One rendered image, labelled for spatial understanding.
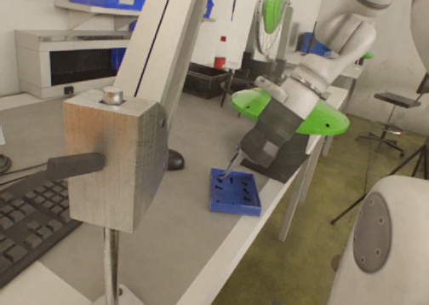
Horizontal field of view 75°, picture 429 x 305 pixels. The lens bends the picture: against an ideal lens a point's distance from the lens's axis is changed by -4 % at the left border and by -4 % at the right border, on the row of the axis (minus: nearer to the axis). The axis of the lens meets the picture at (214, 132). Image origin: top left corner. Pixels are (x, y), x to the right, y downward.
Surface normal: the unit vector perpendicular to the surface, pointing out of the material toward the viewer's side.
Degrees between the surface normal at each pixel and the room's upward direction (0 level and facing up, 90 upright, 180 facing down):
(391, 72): 90
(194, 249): 0
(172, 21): 49
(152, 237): 0
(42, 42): 90
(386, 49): 90
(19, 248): 6
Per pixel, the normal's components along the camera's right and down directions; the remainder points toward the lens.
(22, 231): 0.24, -0.88
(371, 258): -1.00, -0.07
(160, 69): -0.02, -0.32
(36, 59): -0.48, 0.27
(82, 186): -0.15, 0.36
